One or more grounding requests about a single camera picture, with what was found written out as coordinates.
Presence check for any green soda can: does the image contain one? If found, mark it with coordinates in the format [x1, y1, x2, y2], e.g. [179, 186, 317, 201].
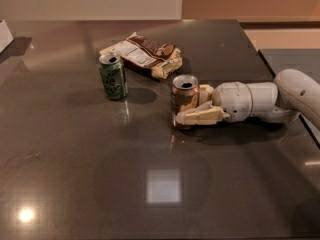
[99, 53, 128, 100]

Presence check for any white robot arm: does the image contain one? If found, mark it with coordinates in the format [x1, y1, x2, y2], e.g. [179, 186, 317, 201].
[173, 69, 320, 129]

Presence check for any brown white snack bag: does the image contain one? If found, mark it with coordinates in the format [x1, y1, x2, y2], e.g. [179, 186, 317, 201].
[99, 32, 183, 80]

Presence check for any white box at left edge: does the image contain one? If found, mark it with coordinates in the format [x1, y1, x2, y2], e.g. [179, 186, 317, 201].
[0, 19, 14, 53]

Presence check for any orange soda can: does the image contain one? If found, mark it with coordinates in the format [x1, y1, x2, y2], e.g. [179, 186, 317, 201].
[171, 74, 199, 129]

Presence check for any dark side table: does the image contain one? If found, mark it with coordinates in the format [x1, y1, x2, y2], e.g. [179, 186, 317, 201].
[258, 48, 320, 148]

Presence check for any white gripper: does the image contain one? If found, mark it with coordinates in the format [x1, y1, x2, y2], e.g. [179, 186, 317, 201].
[175, 82, 253, 126]

